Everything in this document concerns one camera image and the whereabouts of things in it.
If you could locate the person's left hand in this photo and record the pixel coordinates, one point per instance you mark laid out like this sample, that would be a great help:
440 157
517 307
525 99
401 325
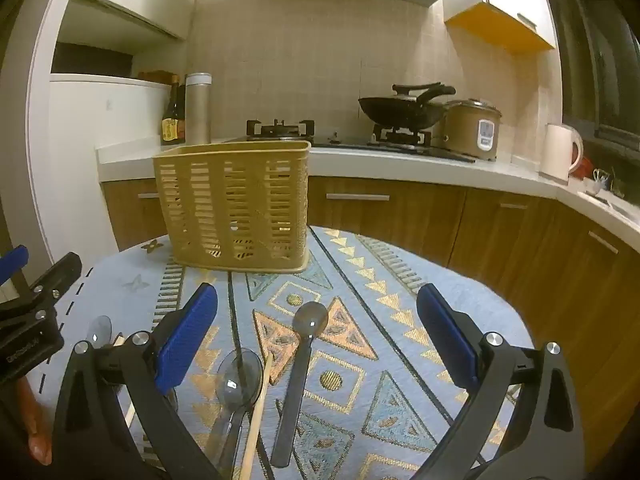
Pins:
37 430

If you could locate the white kitchen countertop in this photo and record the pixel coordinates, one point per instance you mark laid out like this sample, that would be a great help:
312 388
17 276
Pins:
380 167

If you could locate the black glass gas stove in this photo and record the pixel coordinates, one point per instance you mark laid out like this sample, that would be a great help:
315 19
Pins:
350 146

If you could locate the steel kitchen sink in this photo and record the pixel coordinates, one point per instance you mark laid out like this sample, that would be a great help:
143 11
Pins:
615 206

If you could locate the wooden base cabinets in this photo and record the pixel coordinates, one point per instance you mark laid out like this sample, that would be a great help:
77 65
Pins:
525 240

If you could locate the dark kitchen window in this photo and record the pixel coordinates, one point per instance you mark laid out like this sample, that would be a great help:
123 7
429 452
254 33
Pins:
590 60

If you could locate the beige steel thermos flask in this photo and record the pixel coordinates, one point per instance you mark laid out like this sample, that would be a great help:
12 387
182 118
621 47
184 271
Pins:
197 110

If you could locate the beige rice cooker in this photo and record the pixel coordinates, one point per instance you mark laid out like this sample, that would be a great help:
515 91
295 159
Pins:
465 135

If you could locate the blue patterned tablecloth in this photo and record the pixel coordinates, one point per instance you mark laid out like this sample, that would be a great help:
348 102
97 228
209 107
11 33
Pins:
375 360

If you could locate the black object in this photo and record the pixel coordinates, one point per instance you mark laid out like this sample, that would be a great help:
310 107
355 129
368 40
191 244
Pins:
300 385

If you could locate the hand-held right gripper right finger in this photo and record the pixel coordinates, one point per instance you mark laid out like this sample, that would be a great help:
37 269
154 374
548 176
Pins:
445 335

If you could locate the white and yellow wall cabinet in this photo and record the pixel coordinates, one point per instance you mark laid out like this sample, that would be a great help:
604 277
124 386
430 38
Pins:
500 25

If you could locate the light wooden chopstick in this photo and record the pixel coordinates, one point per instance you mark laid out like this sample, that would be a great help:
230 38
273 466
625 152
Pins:
257 410

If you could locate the yellow plastic slotted basket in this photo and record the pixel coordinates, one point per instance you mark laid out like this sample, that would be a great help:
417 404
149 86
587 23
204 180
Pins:
200 210

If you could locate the dark soy sauce bottle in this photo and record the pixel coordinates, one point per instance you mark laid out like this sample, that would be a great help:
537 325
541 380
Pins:
172 120

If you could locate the grey translucent plastic spoon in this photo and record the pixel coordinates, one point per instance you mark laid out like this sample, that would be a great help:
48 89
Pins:
240 377
100 330

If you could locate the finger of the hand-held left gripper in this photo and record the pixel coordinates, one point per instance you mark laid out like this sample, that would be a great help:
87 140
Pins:
12 264
56 275

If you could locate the brown wooden board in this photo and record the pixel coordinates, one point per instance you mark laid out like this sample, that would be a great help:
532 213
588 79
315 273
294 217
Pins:
155 77

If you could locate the white overhead cabinet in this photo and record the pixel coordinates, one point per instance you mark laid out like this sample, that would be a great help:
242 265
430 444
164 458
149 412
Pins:
125 15

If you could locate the black wok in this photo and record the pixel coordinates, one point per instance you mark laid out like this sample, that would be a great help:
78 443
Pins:
400 112

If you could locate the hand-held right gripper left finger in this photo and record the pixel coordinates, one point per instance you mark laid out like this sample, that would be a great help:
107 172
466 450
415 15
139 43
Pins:
185 340

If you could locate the black pan lid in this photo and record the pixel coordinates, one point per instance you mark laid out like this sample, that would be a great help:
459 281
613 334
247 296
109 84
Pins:
410 91

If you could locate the white electric kettle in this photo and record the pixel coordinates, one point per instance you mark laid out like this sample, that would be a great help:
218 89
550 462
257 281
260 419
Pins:
555 155

